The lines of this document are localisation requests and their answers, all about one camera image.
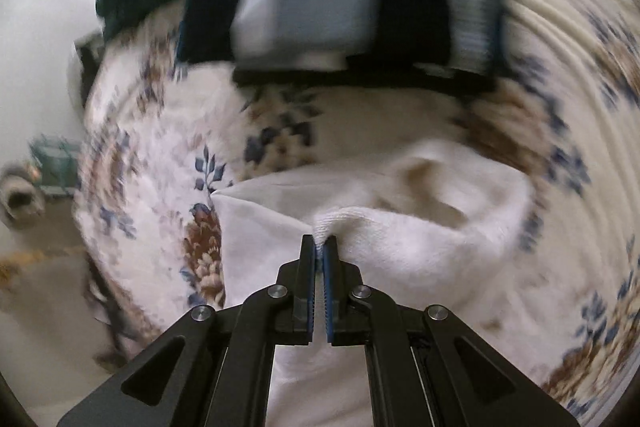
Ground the grey fuzzy slipper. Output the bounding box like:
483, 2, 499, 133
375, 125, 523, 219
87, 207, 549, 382
0, 162, 47, 228

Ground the teal crate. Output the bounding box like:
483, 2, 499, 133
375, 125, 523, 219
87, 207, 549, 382
29, 134, 83, 200

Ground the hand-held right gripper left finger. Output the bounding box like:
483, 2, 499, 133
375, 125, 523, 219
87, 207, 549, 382
56, 234, 317, 427

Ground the floral printed bedsheet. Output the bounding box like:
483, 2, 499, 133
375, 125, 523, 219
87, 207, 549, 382
72, 0, 640, 427

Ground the white towel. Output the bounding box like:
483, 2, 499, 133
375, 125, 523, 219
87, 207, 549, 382
212, 141, 538, 427

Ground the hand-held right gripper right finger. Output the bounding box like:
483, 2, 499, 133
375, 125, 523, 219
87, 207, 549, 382
322, 241, 583, 427

